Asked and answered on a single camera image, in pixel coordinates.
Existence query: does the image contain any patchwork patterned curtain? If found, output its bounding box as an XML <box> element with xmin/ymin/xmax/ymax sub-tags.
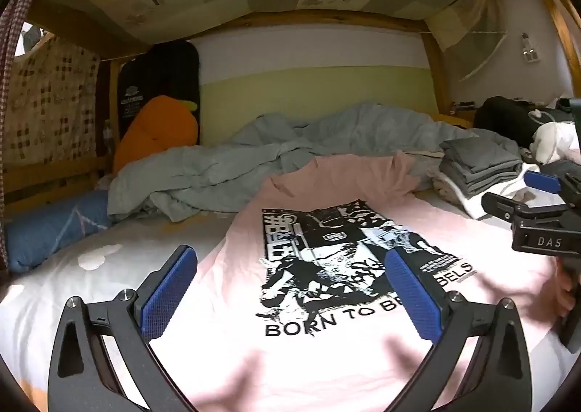
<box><xmin>2</xmin><ymin>33</ymin><xmax>101</xmax><ymax>168</ymax></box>

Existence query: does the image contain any pink printed t-shirt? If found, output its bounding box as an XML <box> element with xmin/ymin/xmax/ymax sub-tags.
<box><xmin>150</xmin><ymin>151</ymin><xmax>573</xmax><ymax>412</ymax></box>

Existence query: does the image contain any red gingham curtain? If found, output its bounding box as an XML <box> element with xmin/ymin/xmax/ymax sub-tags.
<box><xmin>0</xmin><ymin>0</ymin><xmax>64</xmax><ymax>77</ymax></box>

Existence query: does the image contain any black bag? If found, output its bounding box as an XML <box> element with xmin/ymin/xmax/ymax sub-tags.
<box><xmin>474</xmin><ymin>97</ymin><xmax>559</xmax><ymax>152</ymax></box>

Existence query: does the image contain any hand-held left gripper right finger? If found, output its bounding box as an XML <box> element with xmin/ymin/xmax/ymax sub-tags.
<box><xmin>385</xmin><ymin>249</ymin><xmax>534</xmax><ymax>412</ymax></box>

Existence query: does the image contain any grey printed bed sheet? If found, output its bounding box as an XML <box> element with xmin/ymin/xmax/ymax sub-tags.
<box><xmin>0</xmin><ymin>192</ymin><xmax>568</xmax><ymax>399</ymax></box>

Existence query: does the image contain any stack of folded grey clothes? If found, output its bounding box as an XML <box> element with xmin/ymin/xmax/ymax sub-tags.
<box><xmin>438</xmin><ymin>128</ymin><xmax>525</xmax><ymax>199</ymax></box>

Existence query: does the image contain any white folded cloth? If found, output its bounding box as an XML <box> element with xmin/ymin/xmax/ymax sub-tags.
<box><xmin>431</xmin><ymin>162</ymin><xmax>568</xmax><ymax>220</ymax></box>

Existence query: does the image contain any orange carrot plush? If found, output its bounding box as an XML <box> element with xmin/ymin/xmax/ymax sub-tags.
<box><xmin>113</xmin><ymin>95</ymin><xmax>199</xmax><ymax>174</ymax></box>

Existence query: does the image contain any blue bolster pillow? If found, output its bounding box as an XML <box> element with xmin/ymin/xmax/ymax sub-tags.
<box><xmin>4</xmin><ymin>189</ymin><xmax>114</xmax><ymax>274</ymax></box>

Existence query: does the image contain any person's right hand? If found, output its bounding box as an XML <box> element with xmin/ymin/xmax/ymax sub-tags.
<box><xmin>551</xmin><ymin>264</ymin><xmax>575</xmax><ymax>317</ymax></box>

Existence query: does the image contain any yellow and white wall panel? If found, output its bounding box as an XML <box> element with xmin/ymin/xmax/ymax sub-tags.
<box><xmin>188</xmin><ymin>24</ymin><xmax>450</xmax><ymax>145</ymax></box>

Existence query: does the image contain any white power strip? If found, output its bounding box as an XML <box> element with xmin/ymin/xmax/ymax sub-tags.
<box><xmin>520</xmin><ymin>33</ymin><xmax>541</xmax><ymax>63</ymax></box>

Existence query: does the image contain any black cushion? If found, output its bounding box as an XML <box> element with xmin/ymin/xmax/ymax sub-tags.
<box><xmin>119</xmin><ymin>41</ymin><xmax>200</xmax><ymax>143</ymax></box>

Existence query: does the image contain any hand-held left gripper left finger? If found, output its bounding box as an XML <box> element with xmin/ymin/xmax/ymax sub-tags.
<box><xmin>48</xmin><ymin>245</ymin><xmax>198</xmax><ymax>412</ymax></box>

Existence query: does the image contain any white crumpled garment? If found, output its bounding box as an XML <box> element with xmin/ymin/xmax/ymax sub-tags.
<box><xmin>529</xmin><ymin>122</ymin><xmax>581</xmax><ymax>163</ymax></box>

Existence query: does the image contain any translucent net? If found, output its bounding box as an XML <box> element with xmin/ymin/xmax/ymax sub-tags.
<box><xmin>427</xmin><ymin>0</ymin><xmax>511</xmax><ymax>81</ymax></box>

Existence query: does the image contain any grey-blue duvet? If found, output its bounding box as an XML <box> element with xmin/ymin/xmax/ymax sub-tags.
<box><xmin>108</xmin><ymin>102</ymin><xmax>482</xmax><ymax>222</ymax></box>

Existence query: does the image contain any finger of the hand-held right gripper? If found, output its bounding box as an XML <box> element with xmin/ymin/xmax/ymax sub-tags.
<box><xmin>482</xmin><ymin>191</ymin><xmax>568</xmax><ymax>222</ymax></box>
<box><xmin>524</xmin><ymin>162</ymin><xmax>581</xmax><ymax>208</ymax></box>

